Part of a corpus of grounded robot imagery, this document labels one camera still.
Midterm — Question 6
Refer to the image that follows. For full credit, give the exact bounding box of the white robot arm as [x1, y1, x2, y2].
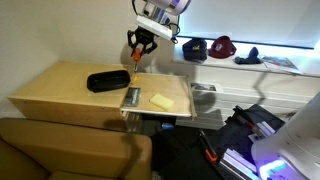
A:
[127, 0, 191, 55]

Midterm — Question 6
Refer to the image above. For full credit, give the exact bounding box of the black label card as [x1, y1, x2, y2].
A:
[123, 88, 140, 107]

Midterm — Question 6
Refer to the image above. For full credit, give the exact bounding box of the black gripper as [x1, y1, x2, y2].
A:
[127, 27, 158, 54]

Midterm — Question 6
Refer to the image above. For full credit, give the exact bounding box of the wooden pull-out desk shelf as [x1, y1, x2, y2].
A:
[122, 73, 197, 120]

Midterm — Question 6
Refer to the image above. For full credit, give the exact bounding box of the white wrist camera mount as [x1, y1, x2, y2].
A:
[136, 15, 173, 40]

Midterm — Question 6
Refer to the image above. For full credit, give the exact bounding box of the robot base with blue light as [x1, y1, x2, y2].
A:
[251, 93, 320, 180]

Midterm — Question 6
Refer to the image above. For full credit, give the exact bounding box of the white radiator heater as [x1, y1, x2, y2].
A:
[176, 65, 320, 130]

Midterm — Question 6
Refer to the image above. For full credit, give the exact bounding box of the blue object on floor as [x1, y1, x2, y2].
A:
[161, 123, 174, 130]

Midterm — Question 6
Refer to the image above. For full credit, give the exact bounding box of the navy blue cap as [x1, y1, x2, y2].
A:
[182, 38, 207, 61]

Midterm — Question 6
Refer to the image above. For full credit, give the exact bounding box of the colourful magazine on windowsill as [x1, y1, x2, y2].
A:
[262, 56, 301, 74]

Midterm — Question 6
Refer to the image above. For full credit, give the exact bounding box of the colourful sticker on radiator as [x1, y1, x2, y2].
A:
[191, 83, 223, 92]

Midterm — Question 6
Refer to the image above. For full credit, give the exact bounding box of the maroon cap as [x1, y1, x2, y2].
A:
[209, 36, 237, 59]

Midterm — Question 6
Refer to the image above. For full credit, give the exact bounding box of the wooden cabinet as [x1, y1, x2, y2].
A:
[8, 61, 133, 131]

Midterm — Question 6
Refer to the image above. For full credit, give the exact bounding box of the black oval bowl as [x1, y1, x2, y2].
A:
[87, 70, 131, 93]

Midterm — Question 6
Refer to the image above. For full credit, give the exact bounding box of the yellow sticky notes pad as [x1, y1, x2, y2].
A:
[149, 94, 174, 111]

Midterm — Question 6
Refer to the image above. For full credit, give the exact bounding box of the black bag on floor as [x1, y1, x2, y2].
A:
[209, 104, 285, 162]

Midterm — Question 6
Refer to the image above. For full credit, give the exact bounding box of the brown leather armchair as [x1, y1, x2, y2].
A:
[0, 118, 152, 180]

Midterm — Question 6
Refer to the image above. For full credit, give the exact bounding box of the orange handled screwdriver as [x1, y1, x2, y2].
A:
[132, 48, 141, 71]

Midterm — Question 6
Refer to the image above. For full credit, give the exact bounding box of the orange black tool on floor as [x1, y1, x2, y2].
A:
[199, 129, 218, 163]

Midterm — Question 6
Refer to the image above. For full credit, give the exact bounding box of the white windowsill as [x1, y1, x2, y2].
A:
[173, 38, 320, 77]

